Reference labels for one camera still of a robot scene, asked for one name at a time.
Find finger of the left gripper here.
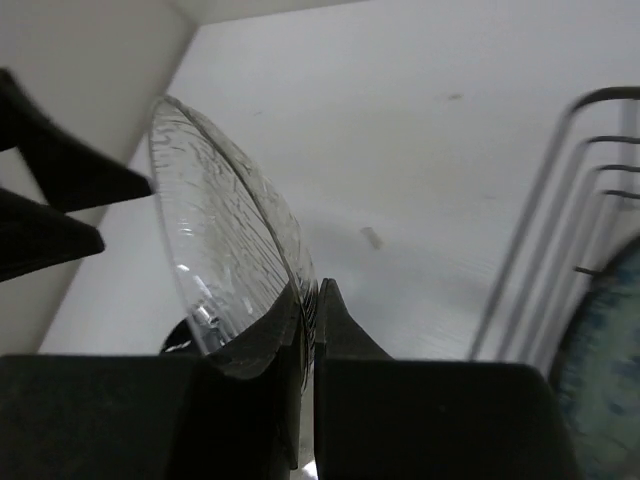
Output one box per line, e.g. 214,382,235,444
1,68,153,213
1,189,105,282

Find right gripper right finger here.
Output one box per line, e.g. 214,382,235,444
314,279,580,479

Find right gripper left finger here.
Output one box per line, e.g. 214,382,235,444
1,292,304,479

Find clear glass plate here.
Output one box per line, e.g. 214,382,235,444
148,94,320,357

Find blue floral ceramic plate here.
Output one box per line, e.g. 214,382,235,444
552,244,639,479

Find black round plate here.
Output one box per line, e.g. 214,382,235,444
159,317,204,356

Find metal wire dish rack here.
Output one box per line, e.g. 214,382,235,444
467,86,639,362

